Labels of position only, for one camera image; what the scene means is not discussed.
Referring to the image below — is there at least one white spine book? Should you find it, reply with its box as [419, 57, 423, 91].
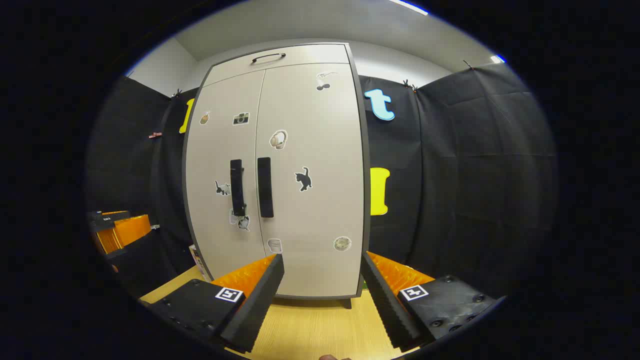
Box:
[188, 243, 214, 284]

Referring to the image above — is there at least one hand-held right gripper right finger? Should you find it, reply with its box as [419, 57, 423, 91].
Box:
[360, 250, 503, 353]

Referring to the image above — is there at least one grey double-door shoe cabinet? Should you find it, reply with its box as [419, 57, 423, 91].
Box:
[181, 42, 372, 309]

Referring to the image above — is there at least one cabinet door with headphones sticker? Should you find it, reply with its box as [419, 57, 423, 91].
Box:
[255, 62, 365, 299]

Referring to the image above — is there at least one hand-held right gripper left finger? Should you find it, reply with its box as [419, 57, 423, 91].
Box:
[147, 252, 286, 355]

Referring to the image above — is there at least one beige cabinet flap panel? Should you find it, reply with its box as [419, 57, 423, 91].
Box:
[202, 43, 351, 87]

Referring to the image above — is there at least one cabinet door with camera sticker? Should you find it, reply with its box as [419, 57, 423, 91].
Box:
[184, 69, 266, 281]

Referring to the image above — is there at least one black backdrop cloth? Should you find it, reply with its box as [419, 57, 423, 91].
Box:
[85, 62, 558, 301]

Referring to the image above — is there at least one long ceiling light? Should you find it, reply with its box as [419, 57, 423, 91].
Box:
[388, 0, 430, 16]

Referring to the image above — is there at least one black door handle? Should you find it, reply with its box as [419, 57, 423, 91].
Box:
[256, 156, 275, 219]
[229, 158, 247, 217]

